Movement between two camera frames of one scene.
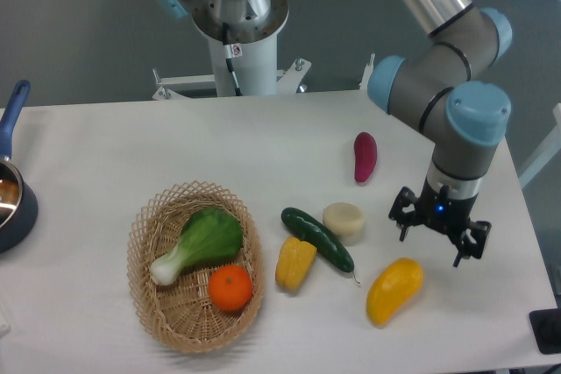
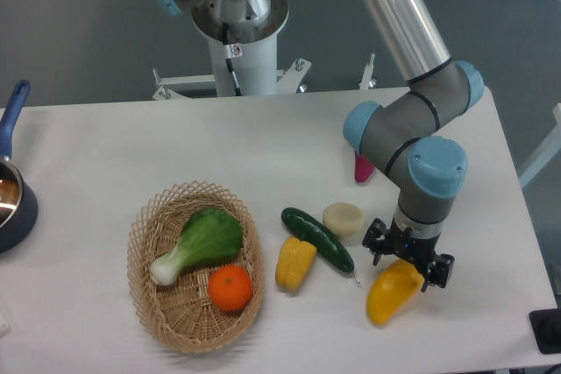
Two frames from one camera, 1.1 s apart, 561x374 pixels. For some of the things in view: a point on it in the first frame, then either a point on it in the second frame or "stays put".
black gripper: (450, 216) -> (419, 251)
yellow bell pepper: (398, 280) stays put
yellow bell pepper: (294, 260) stays put
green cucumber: (328, 245) stays put
